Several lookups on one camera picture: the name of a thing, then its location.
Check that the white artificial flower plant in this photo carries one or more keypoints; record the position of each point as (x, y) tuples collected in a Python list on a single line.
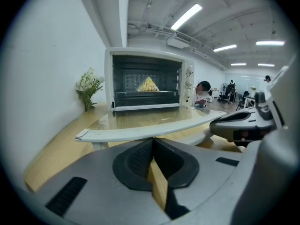
[(89, 85)]

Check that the white toaster oven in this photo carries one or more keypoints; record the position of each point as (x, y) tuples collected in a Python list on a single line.
[(109, 78)]

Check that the yellow triangular sandwich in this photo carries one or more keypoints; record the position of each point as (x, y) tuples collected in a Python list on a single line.
[(148, 85)]

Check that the metal baking tray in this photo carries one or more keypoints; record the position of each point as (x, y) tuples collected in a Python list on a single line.
[(145, 94)]

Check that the glass toaster oven door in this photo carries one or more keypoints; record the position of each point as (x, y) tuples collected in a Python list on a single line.
[(150, 122)]

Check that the white ceiling air conditioner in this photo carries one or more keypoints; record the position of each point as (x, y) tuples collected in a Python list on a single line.
[(178, 42)]

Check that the black folding chair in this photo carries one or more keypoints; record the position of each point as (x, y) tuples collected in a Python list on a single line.
[(240, 101)]

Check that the black standing fan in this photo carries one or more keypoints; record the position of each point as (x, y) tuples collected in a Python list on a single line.
[(222, 88)]

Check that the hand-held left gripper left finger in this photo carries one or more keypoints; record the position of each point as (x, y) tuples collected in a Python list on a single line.
[(98, 172)]

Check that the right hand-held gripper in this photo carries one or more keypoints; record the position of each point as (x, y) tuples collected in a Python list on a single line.
[(279, 97)]

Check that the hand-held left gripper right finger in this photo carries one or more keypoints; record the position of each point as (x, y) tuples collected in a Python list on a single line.
[(206, 172)]

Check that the long ceiling light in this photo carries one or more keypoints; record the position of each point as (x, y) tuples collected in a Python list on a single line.
[(270, 43), (266, 65), (186, 17), (225, 48), (238, 64)]

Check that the black office chair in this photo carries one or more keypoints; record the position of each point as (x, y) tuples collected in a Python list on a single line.
[(225, 94)]

